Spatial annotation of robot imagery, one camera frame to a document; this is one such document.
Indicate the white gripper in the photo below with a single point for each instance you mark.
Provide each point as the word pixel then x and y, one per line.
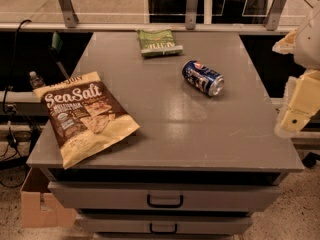
pixel 309 40

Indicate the blue pepsi can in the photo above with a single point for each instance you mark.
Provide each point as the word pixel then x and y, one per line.
pixel 203 78

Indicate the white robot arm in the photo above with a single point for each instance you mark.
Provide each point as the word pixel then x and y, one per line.
pixel 307 41

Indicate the grey drawer cabinet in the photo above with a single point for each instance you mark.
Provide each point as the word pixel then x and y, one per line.
pixel 221 153

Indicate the green snack bag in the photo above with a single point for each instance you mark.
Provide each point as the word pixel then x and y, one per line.
pixel 156 43

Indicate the sea salt chips bag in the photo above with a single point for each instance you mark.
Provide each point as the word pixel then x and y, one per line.
pixel 85 116

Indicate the cardboard box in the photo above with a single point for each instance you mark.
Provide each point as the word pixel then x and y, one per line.
pixel 39 207

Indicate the right metal rail bracket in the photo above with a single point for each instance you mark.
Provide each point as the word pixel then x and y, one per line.
pixel 273 16

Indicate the metal rail bracket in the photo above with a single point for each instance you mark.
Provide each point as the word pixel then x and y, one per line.
pixel 69 16
pixel 273 16
pixel 191 14

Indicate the middle metal rail bracket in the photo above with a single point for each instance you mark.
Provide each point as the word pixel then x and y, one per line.
pixel 191 14

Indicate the upper drawer black handle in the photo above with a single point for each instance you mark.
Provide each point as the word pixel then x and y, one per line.
pixel 165 202

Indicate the drawer black handle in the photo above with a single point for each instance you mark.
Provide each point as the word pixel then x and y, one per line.
pixel 163 229
pixel 165 202

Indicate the lower drawer black handle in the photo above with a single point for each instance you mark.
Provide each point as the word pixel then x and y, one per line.
pixel 163 229

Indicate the left metal rail bracket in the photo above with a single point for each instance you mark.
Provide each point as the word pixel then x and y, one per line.
pixel 69 16

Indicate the green handled tool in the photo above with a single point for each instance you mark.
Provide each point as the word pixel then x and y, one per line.
pixel 55 49

